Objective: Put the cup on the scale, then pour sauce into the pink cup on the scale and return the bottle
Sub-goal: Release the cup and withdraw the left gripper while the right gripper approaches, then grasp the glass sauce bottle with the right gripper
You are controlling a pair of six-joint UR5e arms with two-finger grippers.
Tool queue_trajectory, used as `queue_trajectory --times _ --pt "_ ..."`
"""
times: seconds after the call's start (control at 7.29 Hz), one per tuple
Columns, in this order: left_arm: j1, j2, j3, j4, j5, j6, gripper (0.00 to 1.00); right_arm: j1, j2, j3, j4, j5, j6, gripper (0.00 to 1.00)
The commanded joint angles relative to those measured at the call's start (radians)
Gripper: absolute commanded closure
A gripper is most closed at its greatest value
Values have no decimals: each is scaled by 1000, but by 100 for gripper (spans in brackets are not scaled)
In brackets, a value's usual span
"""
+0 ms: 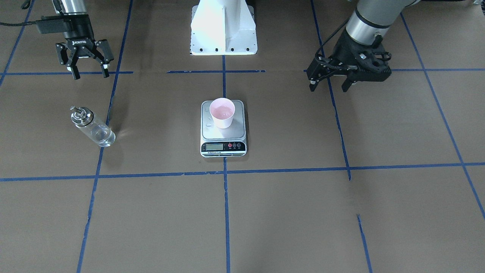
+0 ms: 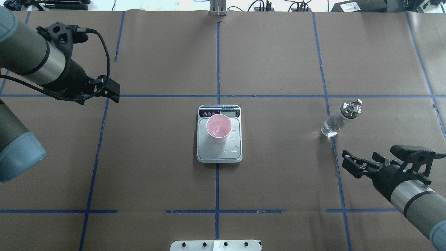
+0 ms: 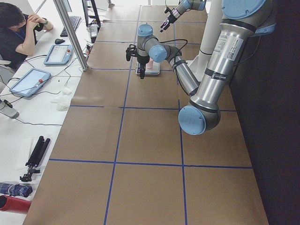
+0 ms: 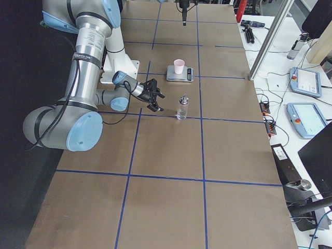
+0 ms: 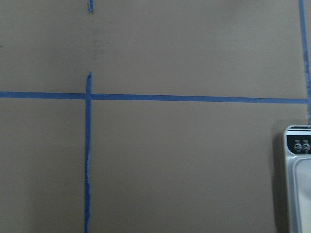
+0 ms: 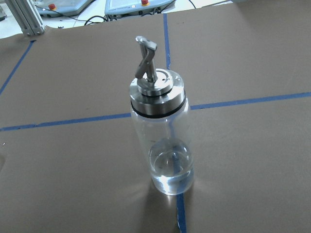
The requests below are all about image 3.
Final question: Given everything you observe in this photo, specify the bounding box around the seated person in black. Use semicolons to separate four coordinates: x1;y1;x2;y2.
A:
0;2;53;70

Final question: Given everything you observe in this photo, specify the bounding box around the aluminium frame post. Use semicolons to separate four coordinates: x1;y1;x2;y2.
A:
53;0;88;71

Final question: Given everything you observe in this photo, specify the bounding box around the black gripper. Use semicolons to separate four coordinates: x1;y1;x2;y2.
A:
137;55;149;79
160;12;180;32

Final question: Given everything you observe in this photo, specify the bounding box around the blue teach pendant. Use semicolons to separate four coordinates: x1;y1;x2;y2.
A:
44;45;73;66
10;68;51;98

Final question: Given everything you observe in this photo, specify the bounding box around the grey digital kitchen scale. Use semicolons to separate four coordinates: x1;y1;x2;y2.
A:
135;62;160;75

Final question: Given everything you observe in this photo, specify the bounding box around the black keyboard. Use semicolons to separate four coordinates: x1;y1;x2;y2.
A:
60;15;81;37

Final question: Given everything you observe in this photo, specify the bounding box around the black computer mouse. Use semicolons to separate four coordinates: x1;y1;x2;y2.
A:
54;38;65;45

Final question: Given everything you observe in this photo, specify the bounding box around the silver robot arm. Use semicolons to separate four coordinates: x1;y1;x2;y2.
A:
160;0;206;32
126;0;277;135

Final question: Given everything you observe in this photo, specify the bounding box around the near blue teach pendant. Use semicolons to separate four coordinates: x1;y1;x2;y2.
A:
10;68;51;98

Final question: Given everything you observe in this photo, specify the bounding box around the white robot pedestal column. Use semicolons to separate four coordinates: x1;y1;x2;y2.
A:
188;0;223;71

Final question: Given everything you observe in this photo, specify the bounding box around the black folded tripod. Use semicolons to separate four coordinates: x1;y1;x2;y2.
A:
20;136;51;182

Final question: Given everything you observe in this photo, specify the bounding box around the grey handheld device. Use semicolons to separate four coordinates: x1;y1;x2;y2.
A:
0;100;19;119

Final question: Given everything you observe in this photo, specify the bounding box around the far blue teach pendant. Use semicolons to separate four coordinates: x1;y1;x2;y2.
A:
44;45;73;66

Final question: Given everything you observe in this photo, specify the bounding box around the pink plastic cup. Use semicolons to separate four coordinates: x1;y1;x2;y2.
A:
146;58;154;69

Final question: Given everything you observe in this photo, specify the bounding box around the crumpled white tissue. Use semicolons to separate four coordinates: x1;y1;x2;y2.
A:
50;87;72;112

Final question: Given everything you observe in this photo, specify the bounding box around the red cylinder bottle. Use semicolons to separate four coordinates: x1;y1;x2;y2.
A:
0;195;31;214

